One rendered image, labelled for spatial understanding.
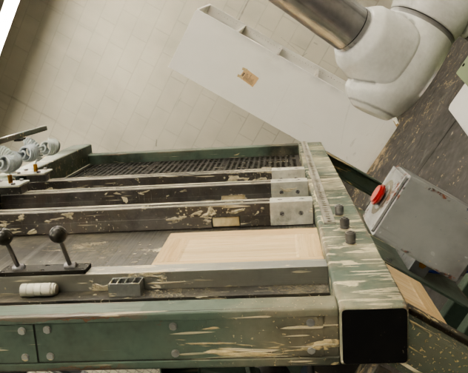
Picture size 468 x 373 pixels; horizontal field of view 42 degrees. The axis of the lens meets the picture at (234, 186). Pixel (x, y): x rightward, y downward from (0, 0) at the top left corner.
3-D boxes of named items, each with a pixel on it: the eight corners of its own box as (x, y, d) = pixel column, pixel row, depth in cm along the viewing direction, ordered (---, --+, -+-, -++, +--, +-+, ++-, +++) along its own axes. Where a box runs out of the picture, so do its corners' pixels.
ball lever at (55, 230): (78, 276, 137) (62, 234, 128) (61, 277, 137) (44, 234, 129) (81, 263, 140) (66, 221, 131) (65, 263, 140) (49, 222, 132)
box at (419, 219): (501, 226, 102) (408, 174, 101) (460, 286, 104) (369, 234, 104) (478, 209, 114) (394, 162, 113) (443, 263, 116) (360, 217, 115)
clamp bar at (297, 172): (305, 188, 230) (303, 124, 225) (-1, 202, 239) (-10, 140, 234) (304, 183, 239) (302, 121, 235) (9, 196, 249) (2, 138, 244)
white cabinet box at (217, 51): (399, 124, 542) (195, 8, 534) (363, 177, 564) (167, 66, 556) (393, 108, 599) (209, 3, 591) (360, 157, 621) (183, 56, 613)
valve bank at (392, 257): (517, 260, 128) (418, 204, 127) (478, 315, 131) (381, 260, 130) (451, 205, 177) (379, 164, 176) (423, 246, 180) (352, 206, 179)
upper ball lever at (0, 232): (26, 277, 138) (7, 236, 129) (9, 278, 138) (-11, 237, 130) (30, 265, 141) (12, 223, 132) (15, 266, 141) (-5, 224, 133)
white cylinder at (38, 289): (19, 299, 134) (55, 297, 133) (18, 286, 133) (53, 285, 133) (25, 294, 137) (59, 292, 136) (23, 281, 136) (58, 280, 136)
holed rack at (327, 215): (335, 223, 160) (335, 222, 160) (324, 224, 160) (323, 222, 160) (306, 142, 321) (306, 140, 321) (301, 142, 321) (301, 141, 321)
